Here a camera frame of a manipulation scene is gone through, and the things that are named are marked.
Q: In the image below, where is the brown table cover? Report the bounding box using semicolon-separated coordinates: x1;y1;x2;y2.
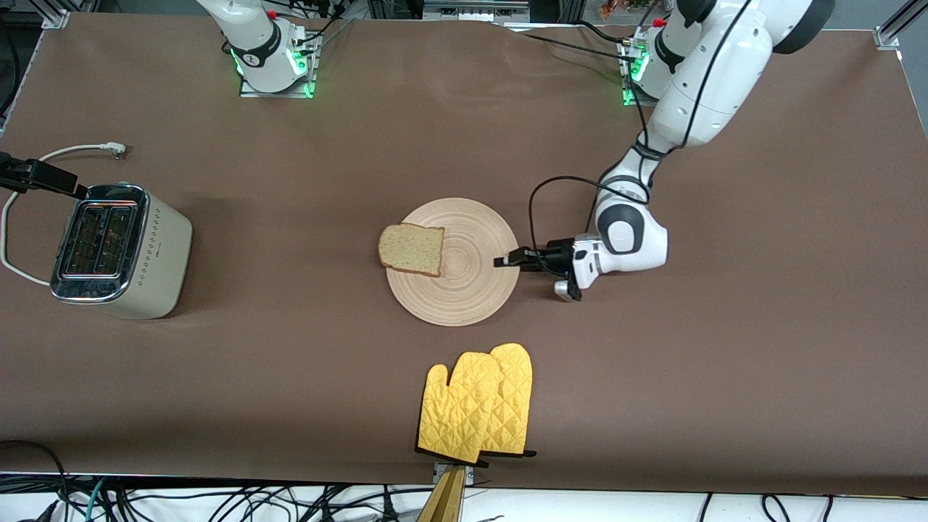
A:
0;11;928;497

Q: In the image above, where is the slice of brown bread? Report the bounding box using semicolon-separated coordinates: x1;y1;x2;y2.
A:
378;223;445;278

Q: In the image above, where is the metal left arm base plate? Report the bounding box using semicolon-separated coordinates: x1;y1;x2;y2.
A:
622;40;657;108

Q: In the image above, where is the yellow quilted oven mitt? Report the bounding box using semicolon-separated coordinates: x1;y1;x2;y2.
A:
478;343;537;459
416;352;502;466

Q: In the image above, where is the green floor cable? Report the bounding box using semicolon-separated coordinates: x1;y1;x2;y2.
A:
84;477;108;522

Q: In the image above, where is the black base power cable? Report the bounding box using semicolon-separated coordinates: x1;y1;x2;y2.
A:
500;20;642;62

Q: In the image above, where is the wooden stick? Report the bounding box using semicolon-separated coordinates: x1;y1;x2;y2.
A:
417;466;468;522

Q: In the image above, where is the cream and chrome toaster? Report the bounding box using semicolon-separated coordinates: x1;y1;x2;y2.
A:
49;183;194;320

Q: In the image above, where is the round wooden plate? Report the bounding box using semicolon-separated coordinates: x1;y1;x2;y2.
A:
386;197;520;327

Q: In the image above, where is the white toaster power cable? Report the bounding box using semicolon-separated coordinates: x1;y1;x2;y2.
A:
0;142;128;287

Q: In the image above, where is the grey background equipment box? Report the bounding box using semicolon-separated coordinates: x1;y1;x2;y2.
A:
422;0;534;22

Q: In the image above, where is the aluminium frame profile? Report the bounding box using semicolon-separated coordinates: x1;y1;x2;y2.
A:
40;0;99;30
874;0;928;51

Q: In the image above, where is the black floor cable loop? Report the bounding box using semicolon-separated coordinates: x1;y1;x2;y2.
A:
0;439;71;522

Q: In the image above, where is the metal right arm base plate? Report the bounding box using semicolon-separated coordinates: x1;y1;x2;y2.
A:
239;33;320;99

